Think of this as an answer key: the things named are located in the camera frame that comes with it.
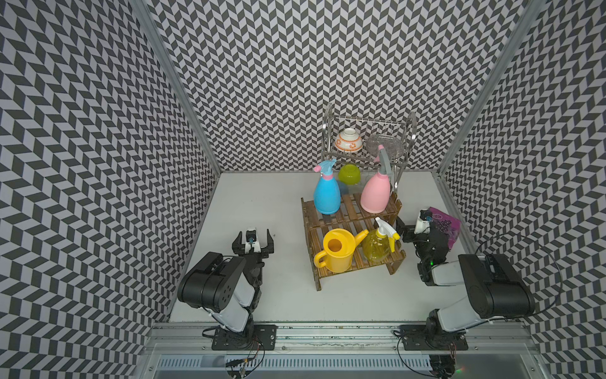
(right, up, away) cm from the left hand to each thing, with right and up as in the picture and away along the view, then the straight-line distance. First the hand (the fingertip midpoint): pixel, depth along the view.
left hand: (254, 232), depth 88 cm
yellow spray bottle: (+41, 0, -20) cm, 46 cm away
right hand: (+59, +5, +3) cm, 60 cm away
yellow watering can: (+30, 0, -22) cm, 37 cm away
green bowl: (+39, +23, +19) cm, 49 cm away
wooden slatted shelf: (+35, +7, -16) cm, 39 cm away
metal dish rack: (+31, +44, +12) cm, 54 cm away
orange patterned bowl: (+36, +34, -1) cm, 49 cm away
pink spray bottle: (+41, +14, -20) cm, 48 cm away
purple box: (+76, +2, +6) cm, 76 cm away
